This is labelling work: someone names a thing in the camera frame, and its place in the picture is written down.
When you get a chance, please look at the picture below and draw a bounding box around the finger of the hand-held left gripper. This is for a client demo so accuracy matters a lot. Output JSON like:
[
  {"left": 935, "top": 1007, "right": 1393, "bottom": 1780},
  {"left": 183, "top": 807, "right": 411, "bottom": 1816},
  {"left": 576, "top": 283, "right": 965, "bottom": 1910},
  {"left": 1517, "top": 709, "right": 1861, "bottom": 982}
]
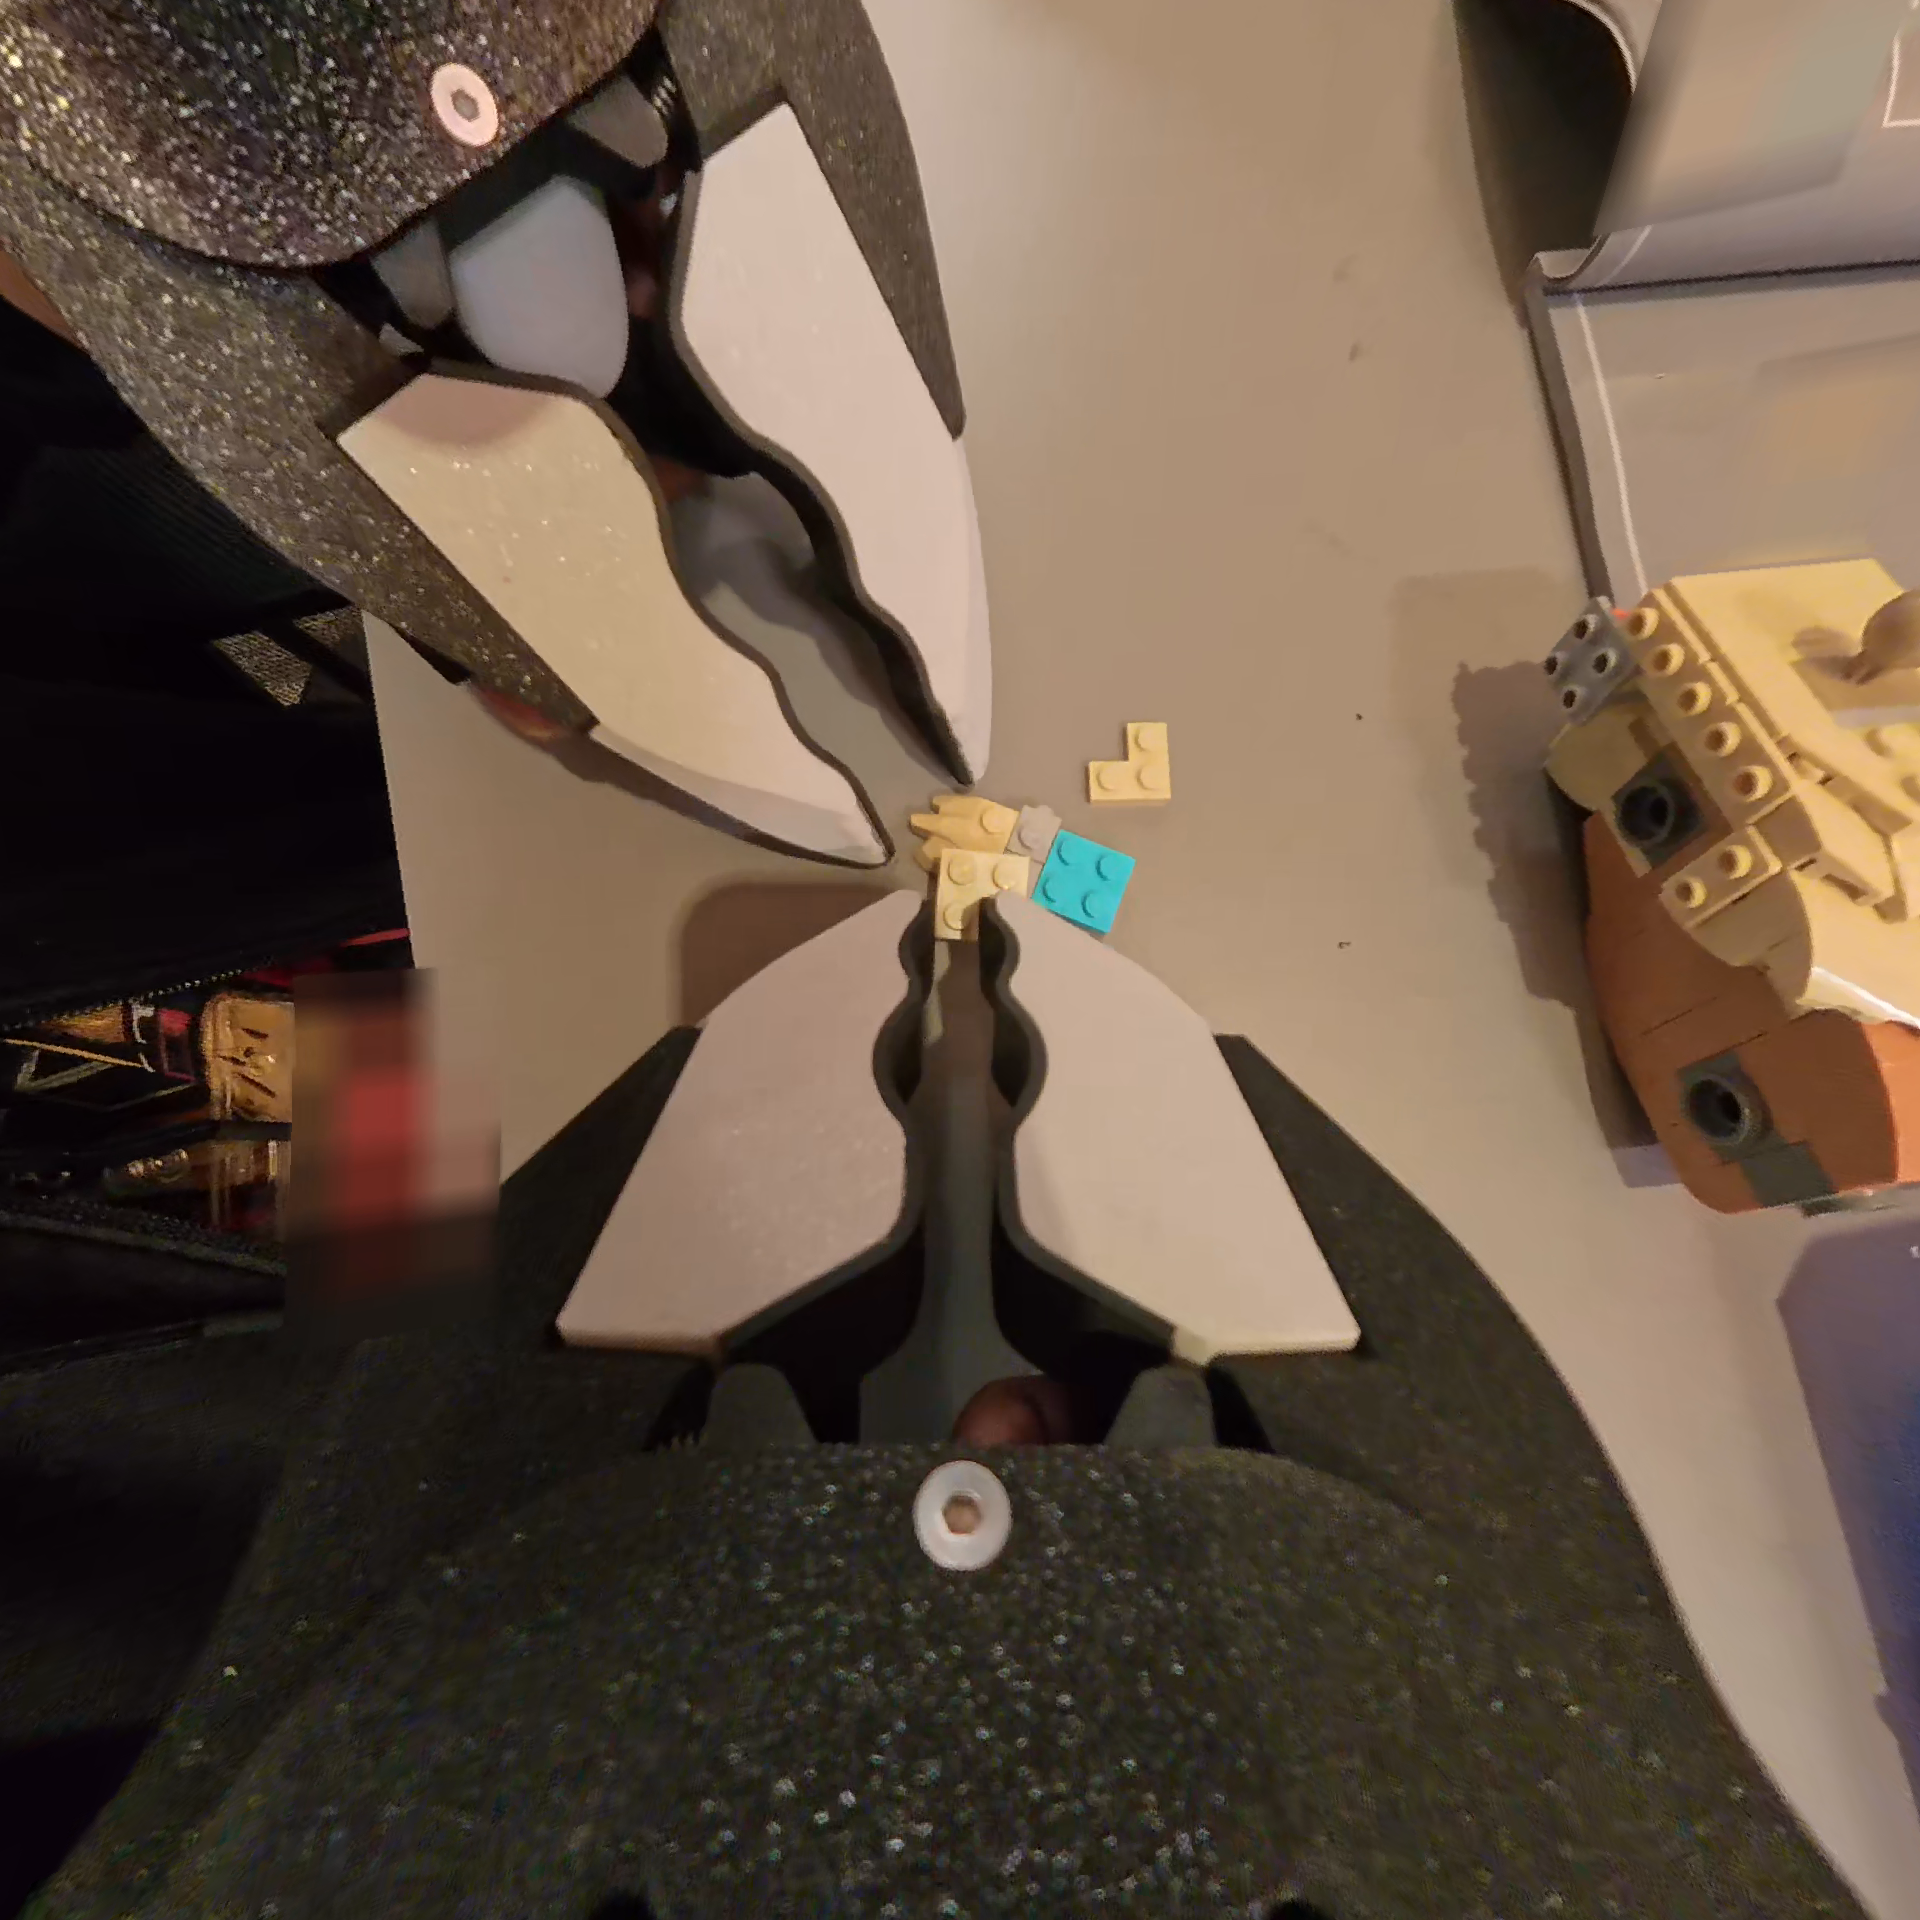
[
  {"left": 332, "top": 355, "right": 899, "bottom": 871},
  {"left": 666, "top": 91, "right": 998, "bottom": 790}
]

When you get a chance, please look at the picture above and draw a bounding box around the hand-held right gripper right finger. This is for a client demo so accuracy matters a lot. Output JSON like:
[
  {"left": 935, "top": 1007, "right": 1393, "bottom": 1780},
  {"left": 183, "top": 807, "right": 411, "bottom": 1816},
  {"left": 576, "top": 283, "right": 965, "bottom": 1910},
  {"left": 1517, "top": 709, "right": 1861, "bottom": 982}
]
[{"left": 978, "top": 896, "right": 1369, "bottom": 1368}]

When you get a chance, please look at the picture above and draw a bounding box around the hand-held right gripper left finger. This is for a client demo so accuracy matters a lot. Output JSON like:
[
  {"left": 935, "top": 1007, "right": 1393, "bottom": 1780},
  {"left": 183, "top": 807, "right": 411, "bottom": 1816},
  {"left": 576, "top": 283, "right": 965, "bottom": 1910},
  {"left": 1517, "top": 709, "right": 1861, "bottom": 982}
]
[{"left": 555, "top": 888, "right": 937, "bottom": 1364}]

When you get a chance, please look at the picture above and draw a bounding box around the small tan teal brick assembly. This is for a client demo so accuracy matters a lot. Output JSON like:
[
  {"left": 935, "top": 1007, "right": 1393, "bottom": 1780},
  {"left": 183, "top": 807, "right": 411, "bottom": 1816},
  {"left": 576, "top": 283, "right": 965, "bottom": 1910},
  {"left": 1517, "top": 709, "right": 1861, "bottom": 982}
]
[{"left": 907, "top": 792, "right": 1139, "bottom": 942}]

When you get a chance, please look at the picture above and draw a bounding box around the tan corner plate brick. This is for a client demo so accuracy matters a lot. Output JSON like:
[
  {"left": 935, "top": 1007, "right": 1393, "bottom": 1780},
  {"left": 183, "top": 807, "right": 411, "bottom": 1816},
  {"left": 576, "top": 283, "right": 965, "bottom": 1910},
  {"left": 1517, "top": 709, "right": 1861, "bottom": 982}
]
[{"left": 1086, "top": 720, "right": 1175, "bottom": 810}]

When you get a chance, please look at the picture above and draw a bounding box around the grey desk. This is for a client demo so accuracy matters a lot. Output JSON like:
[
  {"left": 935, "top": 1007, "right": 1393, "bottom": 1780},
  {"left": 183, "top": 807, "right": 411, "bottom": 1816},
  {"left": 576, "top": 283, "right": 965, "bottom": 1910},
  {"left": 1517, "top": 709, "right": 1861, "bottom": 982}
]
[{"left": 360, "top": 0, "right": 1920, "bottom": 1920}]

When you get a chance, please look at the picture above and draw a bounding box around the person's left hand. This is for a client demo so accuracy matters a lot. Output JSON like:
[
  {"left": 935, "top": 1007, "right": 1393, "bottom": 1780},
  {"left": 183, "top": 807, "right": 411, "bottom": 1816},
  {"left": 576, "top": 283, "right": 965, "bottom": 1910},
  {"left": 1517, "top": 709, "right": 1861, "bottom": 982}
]
[{"left": 468, "top": 677, "right": 603, "bottom": 748}]

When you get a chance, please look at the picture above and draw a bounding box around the black fabric bag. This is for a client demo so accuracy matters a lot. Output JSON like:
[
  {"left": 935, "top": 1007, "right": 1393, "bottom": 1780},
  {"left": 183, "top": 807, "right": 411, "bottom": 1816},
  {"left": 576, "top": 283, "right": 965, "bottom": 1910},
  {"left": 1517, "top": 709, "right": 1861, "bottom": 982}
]
[{"left": 0, "top": 300, "right": 415, "bottom": 991}]

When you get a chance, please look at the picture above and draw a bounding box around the gold foil packet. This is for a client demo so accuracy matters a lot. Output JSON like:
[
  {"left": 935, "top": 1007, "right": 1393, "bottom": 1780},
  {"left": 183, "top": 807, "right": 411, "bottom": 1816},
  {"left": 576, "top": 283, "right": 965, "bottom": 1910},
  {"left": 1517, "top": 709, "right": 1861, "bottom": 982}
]
[{"left": 0, "top": 990, "right": 295, "bottom": 1202}]

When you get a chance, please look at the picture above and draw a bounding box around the tan and brown brick model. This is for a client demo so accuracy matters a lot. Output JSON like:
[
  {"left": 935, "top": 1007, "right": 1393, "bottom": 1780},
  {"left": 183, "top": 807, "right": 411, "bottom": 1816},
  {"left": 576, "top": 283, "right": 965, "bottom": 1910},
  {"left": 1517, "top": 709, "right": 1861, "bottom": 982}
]
[{"left": 1544, "top": 558, "right": 1920, "bottom": 1214}]

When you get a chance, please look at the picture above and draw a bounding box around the grey instruction booklet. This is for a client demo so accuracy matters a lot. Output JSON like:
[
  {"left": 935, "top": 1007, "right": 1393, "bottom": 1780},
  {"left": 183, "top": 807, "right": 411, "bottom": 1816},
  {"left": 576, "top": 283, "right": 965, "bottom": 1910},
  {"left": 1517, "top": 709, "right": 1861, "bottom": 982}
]
[{"left": 1523, "top": 0, "right": 1920, "bottom": 632}]

